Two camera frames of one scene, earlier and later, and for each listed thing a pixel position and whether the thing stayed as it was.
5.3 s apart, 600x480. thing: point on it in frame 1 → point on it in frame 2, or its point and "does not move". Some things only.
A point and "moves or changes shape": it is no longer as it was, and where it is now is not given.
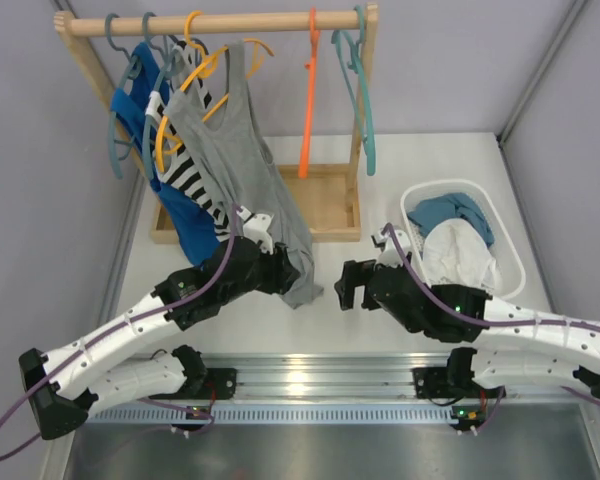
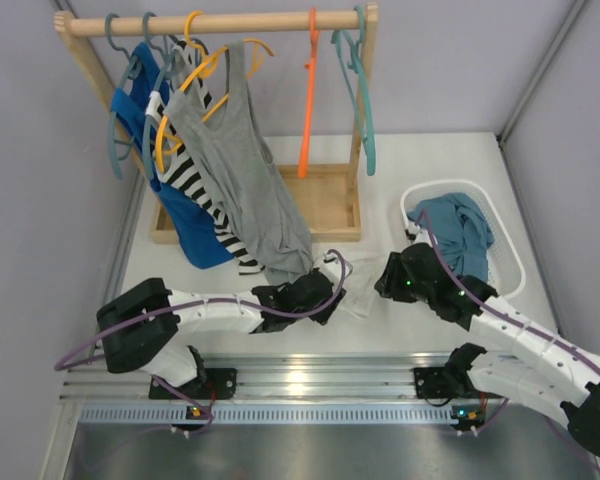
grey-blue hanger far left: [132, 71] does not move
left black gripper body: [284, 270] → [318, 286]
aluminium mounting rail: [325, 376] does not move
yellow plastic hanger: [202, 67] does not move
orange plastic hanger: [310, 68] does not move
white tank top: [456, 252] moves or changes shape
